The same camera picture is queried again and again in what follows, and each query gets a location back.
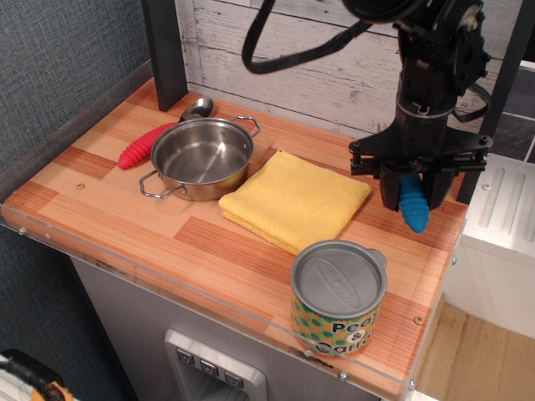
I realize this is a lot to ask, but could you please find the stainless steel pot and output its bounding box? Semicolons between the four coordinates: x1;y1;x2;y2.
139;115;262;201

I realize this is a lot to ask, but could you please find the white toy sink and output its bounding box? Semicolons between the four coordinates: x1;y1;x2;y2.
442;154;534;338

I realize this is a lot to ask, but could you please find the grey dispenser panel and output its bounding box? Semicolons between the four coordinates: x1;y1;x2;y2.
165;329;268;400

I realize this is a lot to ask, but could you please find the blue handled fork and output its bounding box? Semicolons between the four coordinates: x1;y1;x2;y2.
399;174;430;234

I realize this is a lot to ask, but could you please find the peas and carrots can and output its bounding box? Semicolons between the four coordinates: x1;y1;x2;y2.
291;240;388;357

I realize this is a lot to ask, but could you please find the dark left post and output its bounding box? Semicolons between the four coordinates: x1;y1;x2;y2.
141;0;189;111

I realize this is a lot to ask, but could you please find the dark right post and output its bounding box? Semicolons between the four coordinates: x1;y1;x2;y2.
455;0;535;206

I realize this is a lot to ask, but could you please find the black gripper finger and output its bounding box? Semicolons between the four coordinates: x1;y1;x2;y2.
422;168;456;211
380;168;402;211

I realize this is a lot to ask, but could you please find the red handled spoon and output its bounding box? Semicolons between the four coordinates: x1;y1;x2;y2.
117;97;214;170

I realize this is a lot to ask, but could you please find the orange black object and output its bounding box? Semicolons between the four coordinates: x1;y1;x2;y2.
1;349;76;401

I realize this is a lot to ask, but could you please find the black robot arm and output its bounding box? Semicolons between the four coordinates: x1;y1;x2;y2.
344;1;492;211

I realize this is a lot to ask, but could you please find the dark post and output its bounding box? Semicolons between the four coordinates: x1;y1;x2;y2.
455;0;535;206
141;0;189;111

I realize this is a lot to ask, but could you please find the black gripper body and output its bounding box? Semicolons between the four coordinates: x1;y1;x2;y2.
349;104;492;177

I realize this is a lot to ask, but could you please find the yellow folded cloth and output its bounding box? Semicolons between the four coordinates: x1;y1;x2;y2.
218;150;371;255

